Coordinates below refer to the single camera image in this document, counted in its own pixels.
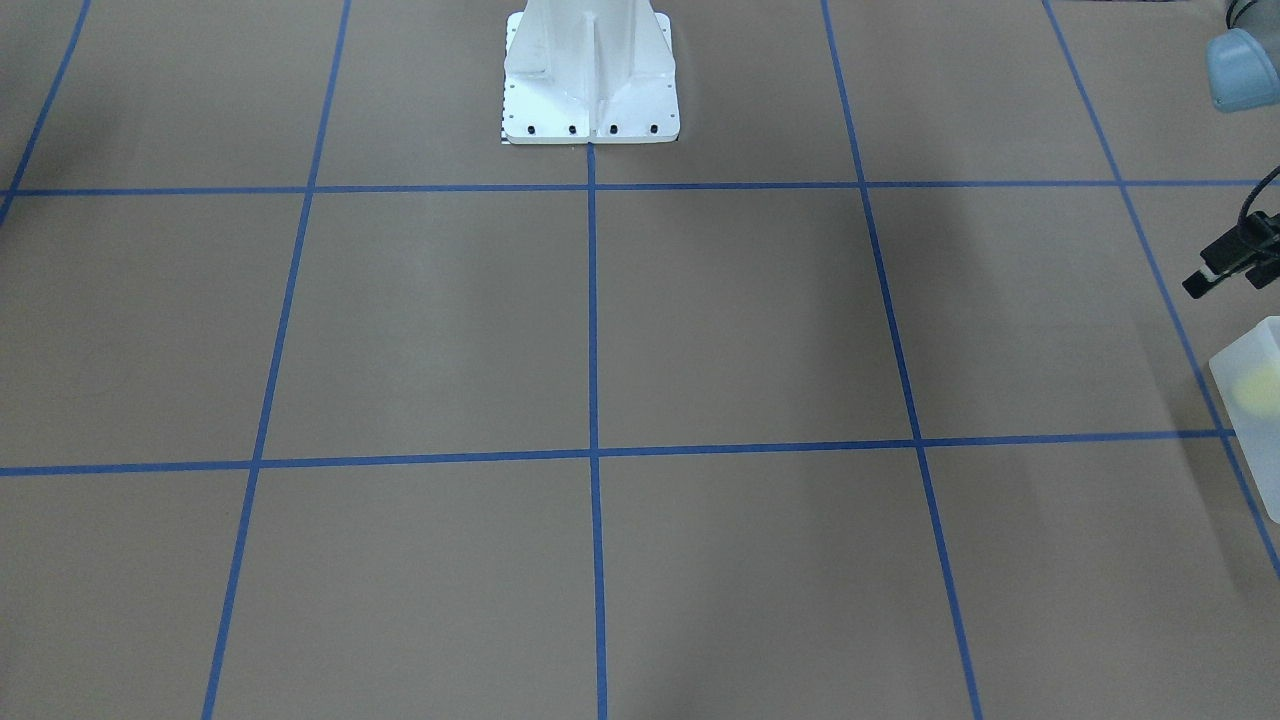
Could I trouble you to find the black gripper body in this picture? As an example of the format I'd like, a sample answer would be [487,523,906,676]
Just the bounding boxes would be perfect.
[1245,211,1279,290]

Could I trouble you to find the clear plastic bin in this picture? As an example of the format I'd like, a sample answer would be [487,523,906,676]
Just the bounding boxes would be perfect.
[1210,316,1279,523]

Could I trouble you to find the yellow plastic cup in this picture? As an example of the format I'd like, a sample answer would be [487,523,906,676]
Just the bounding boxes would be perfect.
[1229,366,1279,420]

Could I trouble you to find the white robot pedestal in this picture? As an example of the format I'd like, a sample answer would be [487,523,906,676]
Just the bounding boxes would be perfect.
[500,1,681,145]

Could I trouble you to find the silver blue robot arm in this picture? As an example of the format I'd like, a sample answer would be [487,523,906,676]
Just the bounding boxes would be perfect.
[1181,1,1279,299]

